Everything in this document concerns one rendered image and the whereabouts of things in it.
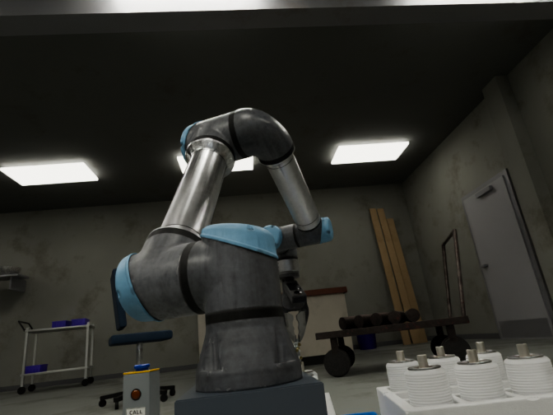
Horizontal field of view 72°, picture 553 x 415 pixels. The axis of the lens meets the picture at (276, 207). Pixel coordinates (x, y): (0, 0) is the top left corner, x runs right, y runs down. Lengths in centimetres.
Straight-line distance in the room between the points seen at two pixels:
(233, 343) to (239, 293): 7
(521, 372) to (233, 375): 73
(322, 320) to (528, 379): 413
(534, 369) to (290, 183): 69
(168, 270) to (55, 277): 787
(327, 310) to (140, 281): 455
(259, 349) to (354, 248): 754
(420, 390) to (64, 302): 767
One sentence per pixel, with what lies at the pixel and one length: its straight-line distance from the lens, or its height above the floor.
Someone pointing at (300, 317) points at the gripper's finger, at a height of 41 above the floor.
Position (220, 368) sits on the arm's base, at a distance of 54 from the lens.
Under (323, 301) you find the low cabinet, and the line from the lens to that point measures 511.
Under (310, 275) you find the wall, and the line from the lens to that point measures 773.
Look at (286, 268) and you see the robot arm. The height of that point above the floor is 56.
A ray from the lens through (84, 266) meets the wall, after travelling 829.
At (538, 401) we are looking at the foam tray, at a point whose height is 17.
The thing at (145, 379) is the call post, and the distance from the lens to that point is 111.
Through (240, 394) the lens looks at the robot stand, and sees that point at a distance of 51.
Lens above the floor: 36
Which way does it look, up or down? 19 degrees up
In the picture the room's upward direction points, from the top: 7 degrees counter-clockwise
